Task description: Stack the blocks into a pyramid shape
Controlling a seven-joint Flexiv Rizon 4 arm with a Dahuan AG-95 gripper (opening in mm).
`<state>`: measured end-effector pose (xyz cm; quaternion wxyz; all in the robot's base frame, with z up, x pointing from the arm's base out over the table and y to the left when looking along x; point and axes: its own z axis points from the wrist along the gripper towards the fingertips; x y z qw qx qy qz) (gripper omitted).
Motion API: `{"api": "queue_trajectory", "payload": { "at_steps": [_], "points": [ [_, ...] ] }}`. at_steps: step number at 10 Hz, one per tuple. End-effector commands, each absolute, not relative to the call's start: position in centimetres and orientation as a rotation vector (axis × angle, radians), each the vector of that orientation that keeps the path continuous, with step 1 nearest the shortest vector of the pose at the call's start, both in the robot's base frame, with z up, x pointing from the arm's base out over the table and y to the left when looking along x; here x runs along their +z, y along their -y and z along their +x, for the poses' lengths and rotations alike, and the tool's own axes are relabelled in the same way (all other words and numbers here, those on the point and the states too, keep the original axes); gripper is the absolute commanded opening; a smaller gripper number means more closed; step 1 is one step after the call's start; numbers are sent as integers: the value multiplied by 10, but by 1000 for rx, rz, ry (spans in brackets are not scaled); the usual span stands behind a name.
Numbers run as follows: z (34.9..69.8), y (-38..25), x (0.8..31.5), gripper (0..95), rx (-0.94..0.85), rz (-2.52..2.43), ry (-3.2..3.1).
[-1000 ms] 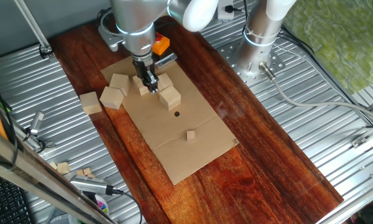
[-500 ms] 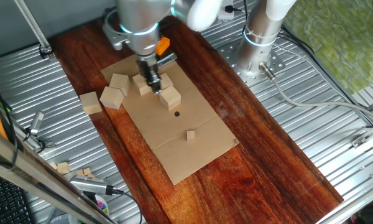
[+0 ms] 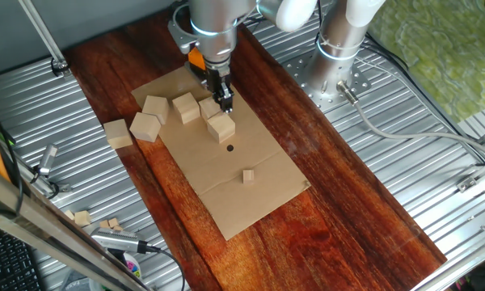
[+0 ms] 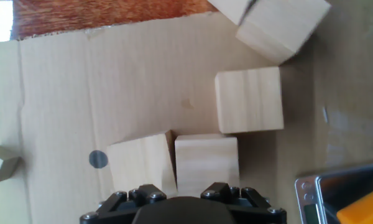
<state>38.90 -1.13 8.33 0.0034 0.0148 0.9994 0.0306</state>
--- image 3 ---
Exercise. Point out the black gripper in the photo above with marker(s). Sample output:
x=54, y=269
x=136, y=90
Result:
x=219, y=78

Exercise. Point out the large wooden cube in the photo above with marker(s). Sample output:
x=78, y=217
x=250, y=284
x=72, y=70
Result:
x=186, y=109
x=145, y=126
x=208, y=108
x=221, y=128
x=117, y=133
x=156, y=108

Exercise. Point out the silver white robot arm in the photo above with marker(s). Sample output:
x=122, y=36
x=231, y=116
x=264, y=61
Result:
x=214, y=24

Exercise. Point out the orange emergency stop button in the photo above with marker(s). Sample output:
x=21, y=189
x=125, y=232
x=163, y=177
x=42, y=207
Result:
x=196, y=60

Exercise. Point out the medium wooden cube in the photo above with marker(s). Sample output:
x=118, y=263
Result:
x=248, y=176
x=82, y=218
x=69, y=214

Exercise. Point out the brown cardboard sheet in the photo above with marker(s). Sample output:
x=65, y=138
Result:
x=234, y=202

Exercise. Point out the silver robot mounting plate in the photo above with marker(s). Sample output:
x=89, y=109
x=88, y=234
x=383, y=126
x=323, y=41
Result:
x=331, y=101

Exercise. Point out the reddish wood grain board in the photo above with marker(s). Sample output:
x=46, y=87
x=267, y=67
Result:
x=327, y=202

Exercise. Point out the small wooden cube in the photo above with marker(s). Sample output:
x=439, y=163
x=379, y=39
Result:
x=104, y=224
x=113, y=222
x=118, y=228

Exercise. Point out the aluminium stand pole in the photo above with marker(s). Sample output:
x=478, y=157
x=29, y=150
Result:
x=45, y=36

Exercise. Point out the aluminium profile bar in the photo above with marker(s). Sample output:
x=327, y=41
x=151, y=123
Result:
x=481, y=171
x=460, y=262

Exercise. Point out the black keyboard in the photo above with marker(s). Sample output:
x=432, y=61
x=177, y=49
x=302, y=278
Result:
x=8, y=266

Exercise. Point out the metal camera stand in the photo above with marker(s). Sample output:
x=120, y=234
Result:
x=62, y=188

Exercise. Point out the silver camera on stand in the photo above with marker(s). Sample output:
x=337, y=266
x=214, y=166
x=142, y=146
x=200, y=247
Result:
x=48, y=157

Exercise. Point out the metal frame bar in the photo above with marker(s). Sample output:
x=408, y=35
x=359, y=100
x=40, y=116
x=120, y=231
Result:
x=44, y=230

